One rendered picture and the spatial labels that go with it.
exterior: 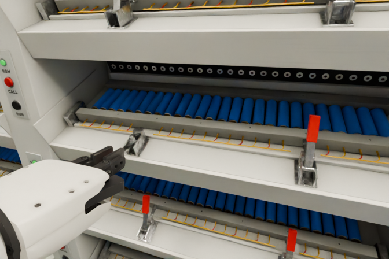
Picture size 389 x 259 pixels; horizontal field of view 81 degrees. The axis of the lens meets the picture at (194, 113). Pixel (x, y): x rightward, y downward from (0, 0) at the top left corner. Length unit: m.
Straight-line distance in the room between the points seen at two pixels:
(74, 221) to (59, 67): 0.33
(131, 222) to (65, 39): 0.38
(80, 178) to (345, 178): 0.33
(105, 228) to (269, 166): 0.38
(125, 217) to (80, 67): 0.34
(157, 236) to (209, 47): 0.39
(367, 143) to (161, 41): 0.31
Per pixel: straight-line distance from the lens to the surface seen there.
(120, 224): 0.57
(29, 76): 0.48
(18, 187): 0.27
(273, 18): 0.31
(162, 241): 0.52
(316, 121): 0.33
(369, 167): 0.39
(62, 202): 0.24
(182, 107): 0.43
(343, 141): 0.39
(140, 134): 0.40
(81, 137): 0.49
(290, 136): 0.37
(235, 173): 0.35
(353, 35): 0.29
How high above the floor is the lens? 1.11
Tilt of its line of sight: 21 degrees down
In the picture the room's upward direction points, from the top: 1 degrees counter-clockwise
